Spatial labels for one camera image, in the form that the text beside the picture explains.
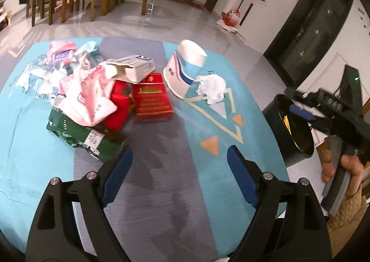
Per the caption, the white cardboard box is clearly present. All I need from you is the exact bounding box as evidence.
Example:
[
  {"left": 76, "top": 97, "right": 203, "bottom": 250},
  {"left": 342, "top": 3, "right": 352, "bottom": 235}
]
[{"left": 102, "top": 55, "right": 155, "bottom": 83}]

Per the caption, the white and blue paper cup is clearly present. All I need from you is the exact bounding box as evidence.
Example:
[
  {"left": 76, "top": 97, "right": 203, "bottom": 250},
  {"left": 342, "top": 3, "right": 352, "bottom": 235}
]
[{"left": 163, "top": 40, "right": 208, "bottom": 99}]

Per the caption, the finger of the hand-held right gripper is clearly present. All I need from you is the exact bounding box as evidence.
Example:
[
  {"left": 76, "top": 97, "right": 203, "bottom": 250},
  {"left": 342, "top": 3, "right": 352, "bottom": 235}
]
[
  {"left": 285, "top": 88, "right": 324, "bottom": 103},
  {"left": 289, "top": 104, "right": 333, "bottom": 133}
]

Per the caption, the person's right forearm beige sleeve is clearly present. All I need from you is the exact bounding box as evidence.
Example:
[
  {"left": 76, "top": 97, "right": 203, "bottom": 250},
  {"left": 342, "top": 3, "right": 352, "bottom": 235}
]
[{"left": 326, "top": 182, "right": 370, "bottom": 257}]

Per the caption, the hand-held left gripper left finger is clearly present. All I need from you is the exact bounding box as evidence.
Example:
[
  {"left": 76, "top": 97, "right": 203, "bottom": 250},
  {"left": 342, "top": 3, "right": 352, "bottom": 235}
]
[{"left": 25, "top": 145, "right": 134, "bottom": 262}]

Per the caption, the white cloth on floor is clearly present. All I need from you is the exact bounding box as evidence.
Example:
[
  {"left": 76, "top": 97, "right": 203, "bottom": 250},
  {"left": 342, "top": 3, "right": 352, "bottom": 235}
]
[{"left": 217, "top": 19, "right": 246, "bottom": 41}]

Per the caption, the person's right hand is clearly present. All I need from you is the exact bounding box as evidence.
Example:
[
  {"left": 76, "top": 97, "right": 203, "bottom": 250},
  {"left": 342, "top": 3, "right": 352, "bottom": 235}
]
[{"left": 321, "top": 149, "right": 362, "bottom": 197}]

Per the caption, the red carton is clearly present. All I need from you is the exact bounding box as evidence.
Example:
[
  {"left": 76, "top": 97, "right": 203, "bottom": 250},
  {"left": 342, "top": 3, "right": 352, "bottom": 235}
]
[{"left": 132, "top": 72, "right": 174, "bottom": 117}]

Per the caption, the black entrance door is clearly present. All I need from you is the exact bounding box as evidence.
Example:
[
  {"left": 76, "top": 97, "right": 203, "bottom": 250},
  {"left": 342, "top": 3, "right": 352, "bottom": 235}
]
[{"left": 264, "top": 0, "right": 355, "bottom": 89}]

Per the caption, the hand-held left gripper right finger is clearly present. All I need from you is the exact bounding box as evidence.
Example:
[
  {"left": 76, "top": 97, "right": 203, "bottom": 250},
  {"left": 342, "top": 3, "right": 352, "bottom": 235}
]
[{"left": 227, "top": 145, "right": 333, "bottom": 262}]

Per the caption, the pink and purple packet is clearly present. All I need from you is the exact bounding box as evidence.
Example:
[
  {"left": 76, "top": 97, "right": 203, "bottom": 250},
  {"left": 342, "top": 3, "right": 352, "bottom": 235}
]
[{"left": 48, "top": 41, "right": 77, "bottom": 63}]

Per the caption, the red gift bag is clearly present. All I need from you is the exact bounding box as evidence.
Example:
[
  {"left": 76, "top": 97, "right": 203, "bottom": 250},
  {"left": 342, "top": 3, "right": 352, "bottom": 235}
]
[{"left": 221, "top": 9, "right": 242, "bottom": 28}]

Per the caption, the black trash bin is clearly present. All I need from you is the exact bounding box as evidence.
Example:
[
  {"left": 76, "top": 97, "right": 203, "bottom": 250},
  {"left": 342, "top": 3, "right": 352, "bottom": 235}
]
[{"left": 262, "top": 94, "right": 315, "bottom": 168}]

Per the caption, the clear plastic wrapper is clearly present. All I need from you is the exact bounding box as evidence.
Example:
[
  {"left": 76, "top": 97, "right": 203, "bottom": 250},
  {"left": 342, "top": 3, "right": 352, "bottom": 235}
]
[{"left": 16, "top": 56, "right": 67, "bottom": 100}]

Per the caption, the red snack packet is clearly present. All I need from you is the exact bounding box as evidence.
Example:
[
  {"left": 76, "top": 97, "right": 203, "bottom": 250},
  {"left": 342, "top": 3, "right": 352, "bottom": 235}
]
[{"left": 104, "top": 81, "right": 135, "bottom": 132}]

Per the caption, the blue and grey patterned mat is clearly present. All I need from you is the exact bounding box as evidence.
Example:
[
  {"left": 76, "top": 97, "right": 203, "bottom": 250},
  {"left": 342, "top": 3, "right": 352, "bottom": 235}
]
[{"left": 0, "top": 37, "right": 291, "bottom": 262}]

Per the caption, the pink plastic bag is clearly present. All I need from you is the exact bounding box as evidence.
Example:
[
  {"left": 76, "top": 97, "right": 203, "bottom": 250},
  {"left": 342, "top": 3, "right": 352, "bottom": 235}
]
[{"left": 59, "top": 65, "right": 117, "bottom": 126}]

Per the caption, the light blue wrapper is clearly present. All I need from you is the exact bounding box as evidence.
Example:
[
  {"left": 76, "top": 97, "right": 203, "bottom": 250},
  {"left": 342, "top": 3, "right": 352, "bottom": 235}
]
[{"left": 74, "top": 41, "right": 103, "bottom": 69}]

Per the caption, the white tissue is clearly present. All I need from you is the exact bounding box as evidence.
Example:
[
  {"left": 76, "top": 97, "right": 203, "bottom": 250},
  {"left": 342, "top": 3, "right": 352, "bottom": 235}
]
[{"left": 195, "top": 75, "right": 226, "bottom": 105}]

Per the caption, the green snack packet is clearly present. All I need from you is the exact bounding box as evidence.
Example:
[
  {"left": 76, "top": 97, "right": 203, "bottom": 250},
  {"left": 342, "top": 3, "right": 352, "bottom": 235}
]
[{"left": 46, "top": 103, "right": 127, "bottom": 162}]

